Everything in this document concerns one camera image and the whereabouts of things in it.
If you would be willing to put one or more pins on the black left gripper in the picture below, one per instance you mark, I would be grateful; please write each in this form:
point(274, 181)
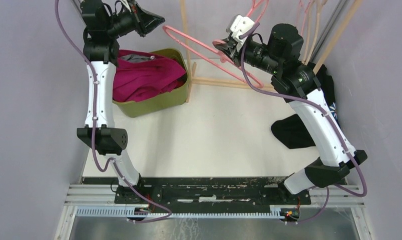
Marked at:
point(145, 21)

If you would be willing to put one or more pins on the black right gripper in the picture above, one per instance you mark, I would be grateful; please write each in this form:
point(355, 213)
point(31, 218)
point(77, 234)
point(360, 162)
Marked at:
point(231, 50)

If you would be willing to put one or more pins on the magenta pleated skirt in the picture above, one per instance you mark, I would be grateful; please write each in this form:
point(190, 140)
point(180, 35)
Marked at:
point(141, 81)

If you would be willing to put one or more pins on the pink wire hanger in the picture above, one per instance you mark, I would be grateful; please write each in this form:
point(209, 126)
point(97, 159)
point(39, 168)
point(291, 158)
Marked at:
point(301, 15)

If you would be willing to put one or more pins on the beige plastic hanger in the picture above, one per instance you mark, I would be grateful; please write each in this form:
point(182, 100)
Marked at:
point(310, 41)

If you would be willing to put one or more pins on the pink plastic hanger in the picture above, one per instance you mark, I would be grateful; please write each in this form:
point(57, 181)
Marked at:
point(255, 6)

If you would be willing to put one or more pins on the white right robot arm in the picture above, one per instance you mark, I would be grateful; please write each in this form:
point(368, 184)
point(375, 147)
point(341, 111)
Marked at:
point(337, 156)

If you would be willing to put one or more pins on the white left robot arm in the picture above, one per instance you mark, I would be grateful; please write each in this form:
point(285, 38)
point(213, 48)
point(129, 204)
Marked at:
point(101, 49)

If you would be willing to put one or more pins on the grey garment on rack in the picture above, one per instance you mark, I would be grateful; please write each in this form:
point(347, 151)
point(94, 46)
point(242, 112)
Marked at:
point(137, 58)

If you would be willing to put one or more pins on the wooden clothes rack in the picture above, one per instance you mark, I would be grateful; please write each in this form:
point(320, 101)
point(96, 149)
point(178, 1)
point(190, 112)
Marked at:
point(200, 79)

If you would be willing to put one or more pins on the olive green plastic basket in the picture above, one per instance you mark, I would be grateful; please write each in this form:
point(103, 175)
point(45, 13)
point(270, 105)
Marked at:
point(162, 101)

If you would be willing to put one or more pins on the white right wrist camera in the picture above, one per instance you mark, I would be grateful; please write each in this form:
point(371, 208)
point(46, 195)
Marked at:
point(240, 28)

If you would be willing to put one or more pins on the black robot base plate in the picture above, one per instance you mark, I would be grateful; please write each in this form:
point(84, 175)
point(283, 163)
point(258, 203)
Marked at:
point(204, 195)

